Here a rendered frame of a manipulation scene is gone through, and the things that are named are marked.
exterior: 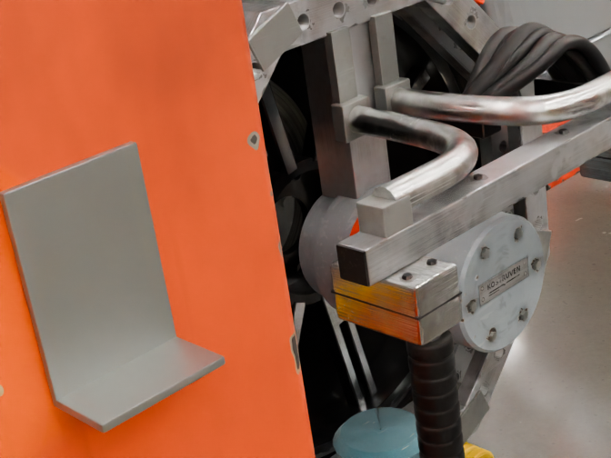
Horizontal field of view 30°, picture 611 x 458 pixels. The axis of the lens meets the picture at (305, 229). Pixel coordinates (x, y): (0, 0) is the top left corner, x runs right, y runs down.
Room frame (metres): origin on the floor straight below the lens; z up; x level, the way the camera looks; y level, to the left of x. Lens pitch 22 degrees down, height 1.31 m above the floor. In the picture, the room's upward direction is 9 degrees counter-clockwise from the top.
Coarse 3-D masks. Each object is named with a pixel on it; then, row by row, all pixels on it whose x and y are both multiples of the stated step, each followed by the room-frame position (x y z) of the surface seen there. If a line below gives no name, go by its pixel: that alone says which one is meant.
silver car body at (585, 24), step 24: (504, 0) 1.42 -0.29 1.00; (528, 0) 1.45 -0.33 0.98; (552, 0) 1.49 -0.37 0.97; (576, 0) 1.52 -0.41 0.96; (600, 0) 1.56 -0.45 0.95; (504, 24) 1.42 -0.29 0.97; (552, 24) 1.48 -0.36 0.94; (576, 24) 1.52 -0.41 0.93; (600, 24) 1.56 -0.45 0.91; (600, 48) 1.56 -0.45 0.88
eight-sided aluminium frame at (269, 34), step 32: (256, 0) 1.01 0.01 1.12; (288, 0) 0.99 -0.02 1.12; (320, 0) 1.01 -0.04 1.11; (352, 0) 1.03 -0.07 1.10; (384, 0) 1.06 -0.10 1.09; (416, 0) 1.09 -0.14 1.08; (448, 0) 1.13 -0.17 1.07; (256, 32) 0.95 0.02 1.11; (288, 32) 0.97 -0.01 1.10; (320, 32) 1.00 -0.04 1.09; (416, 32) 1.17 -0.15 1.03; (448, 32) 1.13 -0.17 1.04; (480, 32) 1.15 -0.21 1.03; (256, 64) 0.95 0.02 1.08; (512, 128) 1.19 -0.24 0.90; (544, 192) 1.21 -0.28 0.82; (544, 224) 1.20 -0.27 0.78; (544, 256) 1.20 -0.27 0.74; (480, 352) 1.13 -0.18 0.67; (480, 384) 1.11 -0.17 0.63; (480, 416) 1.11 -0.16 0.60
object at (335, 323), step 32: (416, 64) 1.25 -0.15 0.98; (288, 160) 1.10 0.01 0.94; (416, 160) 1.31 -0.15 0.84; (288, 192) 1.15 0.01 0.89; (320, 192) 1.18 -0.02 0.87; (288, 256) 1.14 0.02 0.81; (288, 288) 1.12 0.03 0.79; (320, 320) 1.13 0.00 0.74; (320, 352) 1.26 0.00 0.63; (352, 352) 1.14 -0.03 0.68; (384, 352) 1.21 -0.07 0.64; (320, 384) 1.20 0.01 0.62; (352, 384) 1.13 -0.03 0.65; (384, 384) 1.16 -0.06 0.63; (320, 416) 1.13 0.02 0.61; (320, 448) 1.06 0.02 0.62
